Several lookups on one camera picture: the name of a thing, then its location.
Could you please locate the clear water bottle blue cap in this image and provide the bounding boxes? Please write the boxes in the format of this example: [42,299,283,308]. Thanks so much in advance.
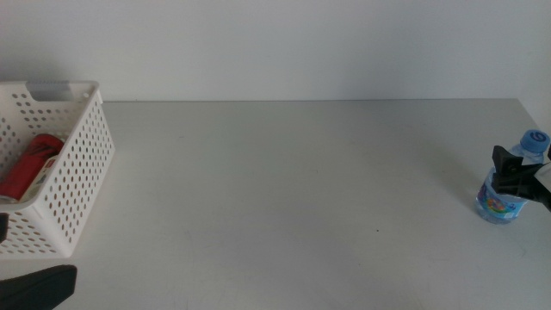
[475,128,551,225]

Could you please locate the red cola can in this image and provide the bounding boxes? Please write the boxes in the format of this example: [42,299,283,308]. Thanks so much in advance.
[0,133,65,203]

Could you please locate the white perforated plastic basket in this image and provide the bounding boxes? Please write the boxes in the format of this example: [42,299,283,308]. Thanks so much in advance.
[0,80,116,259]

